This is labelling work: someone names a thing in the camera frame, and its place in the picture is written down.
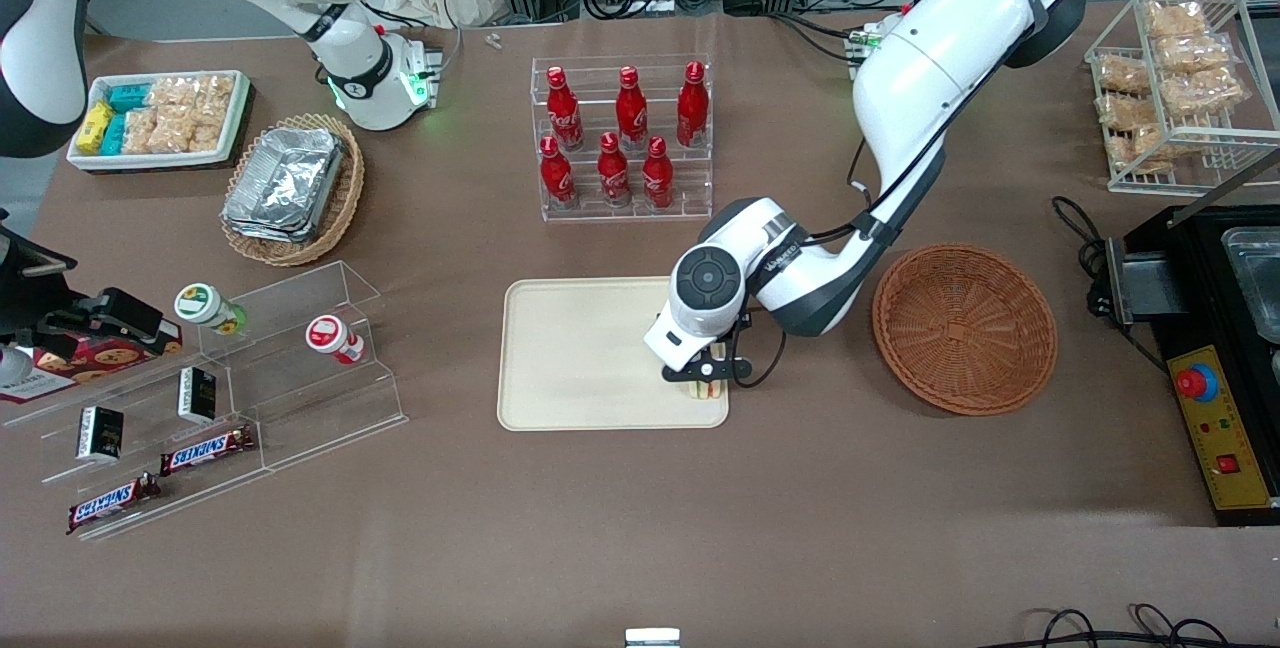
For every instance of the empty round wicker basket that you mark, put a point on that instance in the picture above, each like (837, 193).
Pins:
(965, 328)

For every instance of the green lid yogurt cup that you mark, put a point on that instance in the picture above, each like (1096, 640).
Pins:
(202, 305)

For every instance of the black countertop appliance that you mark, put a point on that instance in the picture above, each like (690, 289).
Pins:
(1170, 288)

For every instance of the yellow control panel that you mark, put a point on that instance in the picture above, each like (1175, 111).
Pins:
(1235, 473)

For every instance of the teal snack packet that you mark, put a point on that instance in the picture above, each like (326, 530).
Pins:
(115, 134)
(128, 96)

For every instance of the small sandwich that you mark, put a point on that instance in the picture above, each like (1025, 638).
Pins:
(707, 390)

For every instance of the stacked aluminium foil trays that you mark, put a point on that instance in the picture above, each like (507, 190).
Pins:
(285, 183)

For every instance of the clear bag rice crackers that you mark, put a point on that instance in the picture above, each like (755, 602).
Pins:
(140, 130)
(215, 98)
(175, 93)
(175, 133)

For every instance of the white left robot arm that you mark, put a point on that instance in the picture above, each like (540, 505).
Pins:
(930, 78)

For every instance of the clear bag fried snack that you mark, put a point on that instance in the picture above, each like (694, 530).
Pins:
(1195, 53)
(1205, 93)
(1128, 112)
(1122, 75)
(1150, 146)
(1175, 18)

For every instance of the small black carton box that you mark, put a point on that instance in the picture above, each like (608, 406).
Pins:
(198, 396)
(100, 434)

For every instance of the aluminium frame profile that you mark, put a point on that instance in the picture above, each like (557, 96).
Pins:
(1225, 183)

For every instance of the red emergency stop button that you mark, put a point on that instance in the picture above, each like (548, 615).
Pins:
(1195, 383)

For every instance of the Snickers chocolate bar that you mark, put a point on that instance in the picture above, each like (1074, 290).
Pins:
(208, 450)
(112, 500)

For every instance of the steel appliance pan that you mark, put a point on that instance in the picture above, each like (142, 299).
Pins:
(1255, 278)

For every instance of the red cola bottle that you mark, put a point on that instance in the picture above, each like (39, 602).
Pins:
(657, 178)
(631, 113)
(614, 176)
(558, 178)
(563, 113)
(693, 108)

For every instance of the clear acrylic stepped shelf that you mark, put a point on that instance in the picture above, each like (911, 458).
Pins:
(290, 398)

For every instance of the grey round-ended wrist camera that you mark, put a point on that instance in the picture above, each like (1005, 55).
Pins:
(12, 366)

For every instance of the red tartan cookie box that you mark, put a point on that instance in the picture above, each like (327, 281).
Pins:
(110, 356)

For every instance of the white edge bracket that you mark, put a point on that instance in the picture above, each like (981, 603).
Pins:
(652, 638)

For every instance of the red lid yogurt cup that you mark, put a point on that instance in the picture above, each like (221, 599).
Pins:
(330, 336)

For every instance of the cream plastic tray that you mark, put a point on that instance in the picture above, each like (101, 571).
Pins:
(590, 358)

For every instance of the yellow snack packet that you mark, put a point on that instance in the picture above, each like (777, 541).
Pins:
(94, 126)

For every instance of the white rectangular snack bin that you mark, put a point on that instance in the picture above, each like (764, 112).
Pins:
(160, 161)

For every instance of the wicker basket with foil trays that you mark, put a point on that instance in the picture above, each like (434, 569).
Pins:
(345, 198)

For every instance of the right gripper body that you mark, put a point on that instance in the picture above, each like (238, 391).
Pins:
(28, 303)

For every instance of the clear acrylic bottle rack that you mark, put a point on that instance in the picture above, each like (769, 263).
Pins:
(620, 213)

